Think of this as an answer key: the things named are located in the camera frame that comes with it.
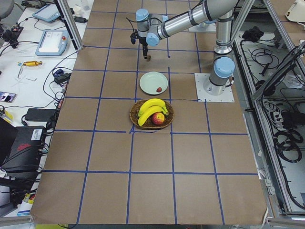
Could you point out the far teach pendant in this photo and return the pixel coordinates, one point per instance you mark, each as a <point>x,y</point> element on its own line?
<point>48,13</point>

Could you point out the pale green plate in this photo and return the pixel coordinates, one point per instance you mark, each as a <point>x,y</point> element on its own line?
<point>150,81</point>

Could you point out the smartphone on desk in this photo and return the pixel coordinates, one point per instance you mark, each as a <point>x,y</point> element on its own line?
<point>7,97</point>

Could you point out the yellow banana bunch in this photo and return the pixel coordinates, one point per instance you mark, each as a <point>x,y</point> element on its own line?
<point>150,107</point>

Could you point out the red yellow apple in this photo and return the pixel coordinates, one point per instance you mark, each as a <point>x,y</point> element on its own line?
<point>158,118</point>

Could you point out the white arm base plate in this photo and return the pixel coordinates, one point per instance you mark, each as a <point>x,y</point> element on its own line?
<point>208,92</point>
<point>203,28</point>

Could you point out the woven wicker basket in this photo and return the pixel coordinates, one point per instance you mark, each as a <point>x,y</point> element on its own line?
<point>148,125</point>

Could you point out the near teach pendant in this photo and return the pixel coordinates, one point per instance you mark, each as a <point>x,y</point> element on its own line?
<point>52,43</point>

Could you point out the black cloth bundle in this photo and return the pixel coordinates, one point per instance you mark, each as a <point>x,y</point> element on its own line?
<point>254,34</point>

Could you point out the black power adapter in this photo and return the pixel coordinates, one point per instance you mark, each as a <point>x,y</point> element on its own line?
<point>39,115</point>

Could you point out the aluminium frame post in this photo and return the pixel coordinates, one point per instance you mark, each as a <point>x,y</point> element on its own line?
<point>66,15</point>

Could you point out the white paper cup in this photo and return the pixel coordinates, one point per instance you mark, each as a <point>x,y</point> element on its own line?
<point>77,11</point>

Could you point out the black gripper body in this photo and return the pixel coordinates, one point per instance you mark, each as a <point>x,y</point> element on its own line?
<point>143,42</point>

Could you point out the teach pendant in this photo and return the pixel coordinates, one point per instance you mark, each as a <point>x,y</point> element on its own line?
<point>48,13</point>
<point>52,43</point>

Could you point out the gold metal tool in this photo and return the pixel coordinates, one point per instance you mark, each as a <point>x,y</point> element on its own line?
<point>32,63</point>

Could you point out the black computer case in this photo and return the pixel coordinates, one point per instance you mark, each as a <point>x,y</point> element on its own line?
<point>21,147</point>

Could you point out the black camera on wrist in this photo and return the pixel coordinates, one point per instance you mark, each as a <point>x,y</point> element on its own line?
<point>133,37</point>

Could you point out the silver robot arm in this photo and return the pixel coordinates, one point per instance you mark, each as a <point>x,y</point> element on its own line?
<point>152,28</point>

